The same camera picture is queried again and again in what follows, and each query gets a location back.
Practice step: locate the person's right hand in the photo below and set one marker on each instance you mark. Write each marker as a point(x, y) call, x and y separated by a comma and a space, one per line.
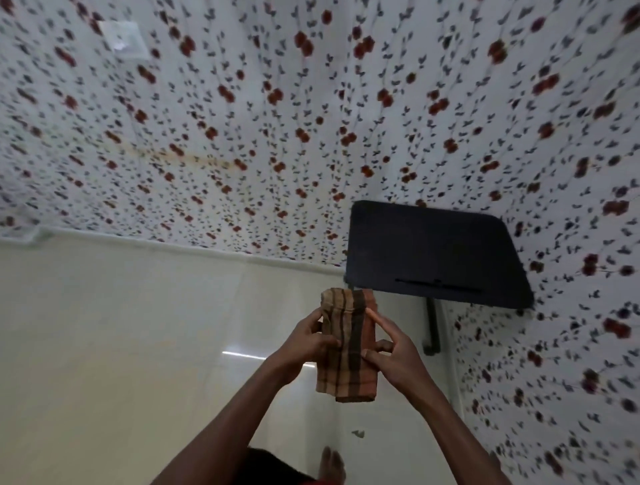
point(402, 362)

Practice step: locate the person's left hand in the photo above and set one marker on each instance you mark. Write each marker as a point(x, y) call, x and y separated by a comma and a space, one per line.
point(295, 349)

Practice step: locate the person's left thumb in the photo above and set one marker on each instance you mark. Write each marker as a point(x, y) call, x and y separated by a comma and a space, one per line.
point(325, 342)

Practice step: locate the person's right thumb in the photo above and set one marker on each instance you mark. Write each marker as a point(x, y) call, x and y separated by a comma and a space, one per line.
point(376, 354)

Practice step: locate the brown striped cloth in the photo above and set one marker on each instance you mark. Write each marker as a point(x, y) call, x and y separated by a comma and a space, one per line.
point(350, 312)

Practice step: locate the person's right forearm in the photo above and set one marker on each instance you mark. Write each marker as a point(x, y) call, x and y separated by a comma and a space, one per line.
point(450, 434)

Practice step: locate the person's left forearm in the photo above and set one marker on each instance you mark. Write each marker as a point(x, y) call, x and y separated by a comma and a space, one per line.
point(235, 424)

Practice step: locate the small grey scrap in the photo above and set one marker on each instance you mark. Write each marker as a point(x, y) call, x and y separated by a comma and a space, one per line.
point(358, 433)

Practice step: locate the person's foot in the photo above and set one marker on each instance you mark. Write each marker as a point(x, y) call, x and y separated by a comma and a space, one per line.
point(332, 467)

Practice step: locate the black lap table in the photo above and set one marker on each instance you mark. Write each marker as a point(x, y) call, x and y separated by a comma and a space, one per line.
point(430, 240)

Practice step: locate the person's leg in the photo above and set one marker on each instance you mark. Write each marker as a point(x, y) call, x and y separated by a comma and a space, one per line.
point(280, 469)

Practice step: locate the white floral bed sheet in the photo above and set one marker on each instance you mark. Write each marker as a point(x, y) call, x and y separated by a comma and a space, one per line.
point(300, 100)

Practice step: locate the white folded packet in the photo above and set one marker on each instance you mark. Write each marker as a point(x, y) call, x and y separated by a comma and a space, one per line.
point(125, 40)

